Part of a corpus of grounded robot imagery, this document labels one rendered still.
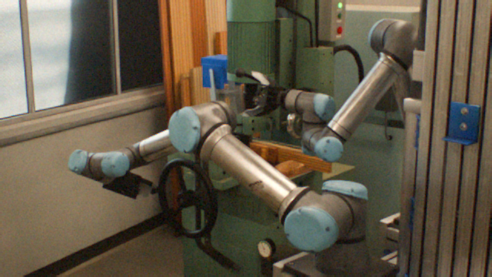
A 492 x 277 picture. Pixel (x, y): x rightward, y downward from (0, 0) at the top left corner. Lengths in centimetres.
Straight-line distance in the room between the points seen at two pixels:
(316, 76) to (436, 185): 91
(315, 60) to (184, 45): 156
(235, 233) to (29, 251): 139
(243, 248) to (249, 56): 70
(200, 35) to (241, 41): 173
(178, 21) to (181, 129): 218
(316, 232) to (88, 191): 228
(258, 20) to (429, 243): 102
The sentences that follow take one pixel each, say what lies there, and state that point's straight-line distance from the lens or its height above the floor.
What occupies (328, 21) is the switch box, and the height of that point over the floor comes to 140.
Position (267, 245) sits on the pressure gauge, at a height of 68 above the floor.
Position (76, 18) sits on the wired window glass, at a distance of 356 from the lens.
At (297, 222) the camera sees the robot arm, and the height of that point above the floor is 100.
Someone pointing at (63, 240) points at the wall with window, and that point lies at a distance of 361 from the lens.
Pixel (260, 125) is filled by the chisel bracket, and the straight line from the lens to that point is 244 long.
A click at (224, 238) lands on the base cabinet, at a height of 61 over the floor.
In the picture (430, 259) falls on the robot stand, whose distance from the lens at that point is 175.
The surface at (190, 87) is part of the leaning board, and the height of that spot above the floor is 93.
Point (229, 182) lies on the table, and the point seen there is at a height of 86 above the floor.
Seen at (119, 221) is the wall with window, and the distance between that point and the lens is 389.
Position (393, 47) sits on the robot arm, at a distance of 191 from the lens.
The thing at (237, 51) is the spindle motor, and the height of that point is 130.
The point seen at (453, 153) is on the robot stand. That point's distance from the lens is 163.
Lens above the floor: 157
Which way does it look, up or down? 14 degrees down
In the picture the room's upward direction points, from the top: straight up
